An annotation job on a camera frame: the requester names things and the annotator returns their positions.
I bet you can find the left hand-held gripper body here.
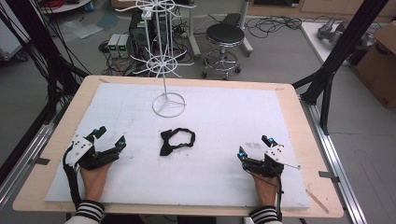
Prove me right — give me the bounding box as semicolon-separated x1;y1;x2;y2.
65;133;120;171

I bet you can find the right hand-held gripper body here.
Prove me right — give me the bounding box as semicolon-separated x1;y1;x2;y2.
242;143;302;178

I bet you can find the black bow tie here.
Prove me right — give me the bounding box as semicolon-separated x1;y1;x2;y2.
159;127;197;158

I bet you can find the white wire display rack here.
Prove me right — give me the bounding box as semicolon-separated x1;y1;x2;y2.
115;0;198;119

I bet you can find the person's left hand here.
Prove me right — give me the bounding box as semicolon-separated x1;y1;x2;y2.
79;162;113;203

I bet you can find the person's right hand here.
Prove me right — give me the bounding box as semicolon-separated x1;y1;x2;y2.
252;175;278;207

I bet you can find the white foam board mat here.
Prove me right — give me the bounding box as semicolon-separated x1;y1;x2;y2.
44;81;311;210

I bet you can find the black tape strip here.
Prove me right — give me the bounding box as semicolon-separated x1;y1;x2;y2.
28;156;51;166

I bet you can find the grey tape strip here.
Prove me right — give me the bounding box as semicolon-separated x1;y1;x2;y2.
318;170;341;184

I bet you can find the thin wooden stick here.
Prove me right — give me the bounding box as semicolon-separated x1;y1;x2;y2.
304;189;330;215

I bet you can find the grey power supply unit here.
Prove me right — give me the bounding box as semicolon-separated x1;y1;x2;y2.
106;33;121;59
118;33;131;59

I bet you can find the clear plastic sheet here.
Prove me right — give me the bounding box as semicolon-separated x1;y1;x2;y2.
58;19;105;42

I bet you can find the black computer tower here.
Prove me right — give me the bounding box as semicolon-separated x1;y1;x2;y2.
128;9;157;61

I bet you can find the white low platform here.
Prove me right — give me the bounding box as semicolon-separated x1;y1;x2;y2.
299;21;385;67

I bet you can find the white stand leg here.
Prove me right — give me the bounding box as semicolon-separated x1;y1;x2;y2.
186;0;203;61
237;0;255;58

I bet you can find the black round stool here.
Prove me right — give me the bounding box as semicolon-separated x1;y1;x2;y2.
201;22;248;81

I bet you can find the black foot pedal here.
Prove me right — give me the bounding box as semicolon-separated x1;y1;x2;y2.
221;12;243;28

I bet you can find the brown cardboard box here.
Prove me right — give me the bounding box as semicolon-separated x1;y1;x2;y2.
352;20;396;110

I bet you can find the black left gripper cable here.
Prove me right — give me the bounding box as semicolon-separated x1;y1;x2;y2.
62;145;82;213

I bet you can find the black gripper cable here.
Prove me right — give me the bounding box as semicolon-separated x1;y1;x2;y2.
62;145;82;213
275;174;285;222

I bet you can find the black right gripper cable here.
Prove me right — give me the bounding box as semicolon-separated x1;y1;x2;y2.
275;174;285;222

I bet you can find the aluminium rail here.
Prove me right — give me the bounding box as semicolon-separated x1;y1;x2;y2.
299;95;369;224
0;119;62;206

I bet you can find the black metal frame stand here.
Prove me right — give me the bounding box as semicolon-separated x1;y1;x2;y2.
0;0;92;126
291;0;390;136

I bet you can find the bundle of black floor cables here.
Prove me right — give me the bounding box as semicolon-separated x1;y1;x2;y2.
244;14;304;40

